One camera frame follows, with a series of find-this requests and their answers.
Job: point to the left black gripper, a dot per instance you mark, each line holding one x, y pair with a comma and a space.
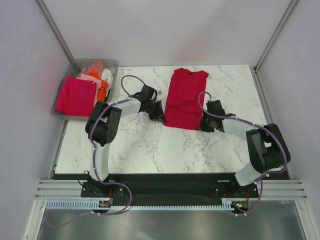
159, 115

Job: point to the white t shirt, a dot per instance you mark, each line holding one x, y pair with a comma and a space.
107, 76

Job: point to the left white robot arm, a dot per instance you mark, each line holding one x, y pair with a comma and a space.
103, 124

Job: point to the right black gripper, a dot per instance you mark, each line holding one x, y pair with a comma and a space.
203, 127

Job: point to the salmon pink t shirt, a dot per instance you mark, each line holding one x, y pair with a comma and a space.
97, 66

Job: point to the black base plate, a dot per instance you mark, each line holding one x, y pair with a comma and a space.
180, 188

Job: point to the white slotted cable duct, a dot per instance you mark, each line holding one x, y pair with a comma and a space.
99, 205

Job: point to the orange t shirt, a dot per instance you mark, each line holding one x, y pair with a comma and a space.
102, 91

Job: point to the light pink t shirt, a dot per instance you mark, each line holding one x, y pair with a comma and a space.
93, 79

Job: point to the clear plastic bin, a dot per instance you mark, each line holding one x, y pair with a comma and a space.
75, 69

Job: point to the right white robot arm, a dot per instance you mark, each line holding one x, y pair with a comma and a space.
267, 150

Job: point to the red t shirt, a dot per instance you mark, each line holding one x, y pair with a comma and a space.
182, 108

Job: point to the folded magenta t shirt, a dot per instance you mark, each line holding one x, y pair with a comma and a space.
76, 97

